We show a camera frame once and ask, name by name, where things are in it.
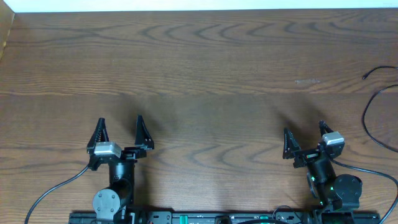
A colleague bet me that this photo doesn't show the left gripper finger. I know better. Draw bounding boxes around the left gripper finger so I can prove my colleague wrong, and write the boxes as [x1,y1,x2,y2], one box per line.
[86,118,109,154]
[134,114,154,150]

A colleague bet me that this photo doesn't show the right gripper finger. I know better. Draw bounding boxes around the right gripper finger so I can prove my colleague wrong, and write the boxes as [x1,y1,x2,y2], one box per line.
[318,120,334,136]
[282,128,301,159]

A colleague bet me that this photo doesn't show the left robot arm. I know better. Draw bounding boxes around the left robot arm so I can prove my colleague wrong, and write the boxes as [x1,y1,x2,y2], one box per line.
[86,115,154,223]

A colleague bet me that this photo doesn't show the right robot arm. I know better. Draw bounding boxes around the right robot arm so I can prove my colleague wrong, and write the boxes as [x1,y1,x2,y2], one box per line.
[282,121,363,223]

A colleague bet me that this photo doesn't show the right camera cable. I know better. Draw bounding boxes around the right camera cable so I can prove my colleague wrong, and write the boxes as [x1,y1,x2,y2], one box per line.
[331,158,398,224]

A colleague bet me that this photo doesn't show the camera cable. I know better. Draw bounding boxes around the camera cable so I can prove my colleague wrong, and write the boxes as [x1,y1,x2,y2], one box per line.
[331,158,398,224]
[24,164,91,224]

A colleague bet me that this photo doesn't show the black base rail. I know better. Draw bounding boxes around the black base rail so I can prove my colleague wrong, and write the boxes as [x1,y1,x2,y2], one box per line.
[68,210,382,224]

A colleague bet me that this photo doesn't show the left camera cable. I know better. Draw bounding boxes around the left camera cable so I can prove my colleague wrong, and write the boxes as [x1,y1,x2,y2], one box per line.
[24,164,91,224]

